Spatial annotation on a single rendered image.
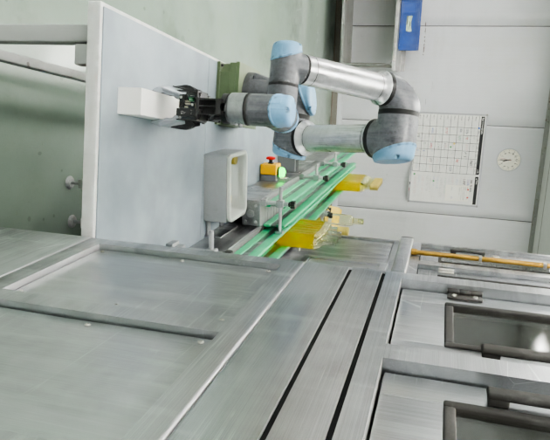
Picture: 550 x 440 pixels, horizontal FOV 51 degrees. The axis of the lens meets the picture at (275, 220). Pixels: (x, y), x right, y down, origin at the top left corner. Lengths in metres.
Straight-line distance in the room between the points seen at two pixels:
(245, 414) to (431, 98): 7.37
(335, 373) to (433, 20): 7.33
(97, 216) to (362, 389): 0.83
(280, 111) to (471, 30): 6.68
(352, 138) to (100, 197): 0.76
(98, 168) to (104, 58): 0.24
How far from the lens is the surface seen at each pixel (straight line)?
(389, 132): 1.66
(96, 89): 1.36
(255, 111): 1.35
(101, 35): 1.38
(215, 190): 1.90
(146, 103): 1.42
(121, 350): 0.84
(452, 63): 7.91
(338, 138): 1.79
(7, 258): 1.24
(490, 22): 7.95
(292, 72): 1.46
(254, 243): 1.95
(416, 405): 0.74
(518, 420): 0.76
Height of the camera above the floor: 1.48
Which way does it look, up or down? 15 degrees down
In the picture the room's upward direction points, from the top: 95 degrees clockwise
